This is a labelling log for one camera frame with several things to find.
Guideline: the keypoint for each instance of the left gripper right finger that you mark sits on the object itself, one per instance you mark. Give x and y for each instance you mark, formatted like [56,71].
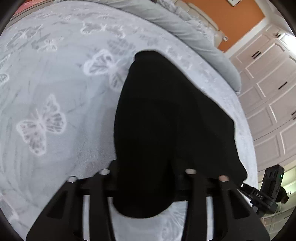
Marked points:
[233,217]

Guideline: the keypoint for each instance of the white wardrobe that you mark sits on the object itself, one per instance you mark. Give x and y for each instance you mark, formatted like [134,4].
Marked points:
[266,65]

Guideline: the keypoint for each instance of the grey patterned pillow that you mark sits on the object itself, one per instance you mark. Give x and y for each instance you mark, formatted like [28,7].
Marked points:
[207,32]

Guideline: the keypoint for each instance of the butterfly print bed sheet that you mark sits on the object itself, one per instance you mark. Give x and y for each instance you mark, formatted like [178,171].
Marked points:
[62,70]

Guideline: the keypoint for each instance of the black pants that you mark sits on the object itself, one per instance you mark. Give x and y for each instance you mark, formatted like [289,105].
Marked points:
[163,126]

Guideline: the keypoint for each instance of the grey rolled duvet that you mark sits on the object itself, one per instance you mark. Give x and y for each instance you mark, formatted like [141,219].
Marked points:
[179,28]

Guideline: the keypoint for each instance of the beige leather headboard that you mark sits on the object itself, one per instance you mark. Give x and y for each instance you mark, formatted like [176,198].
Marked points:
[196,12]

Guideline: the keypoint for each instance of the framed wall painting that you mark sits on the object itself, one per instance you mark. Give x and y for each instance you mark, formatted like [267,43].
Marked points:
[233,2]

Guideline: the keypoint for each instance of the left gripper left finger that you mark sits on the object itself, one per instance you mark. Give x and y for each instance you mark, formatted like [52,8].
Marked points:
[62,218]

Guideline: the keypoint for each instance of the pink topped drawer bench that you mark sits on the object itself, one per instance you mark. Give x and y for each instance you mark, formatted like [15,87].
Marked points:
[27,4]

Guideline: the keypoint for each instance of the person right hand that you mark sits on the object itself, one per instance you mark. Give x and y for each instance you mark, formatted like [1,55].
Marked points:
[282,196]

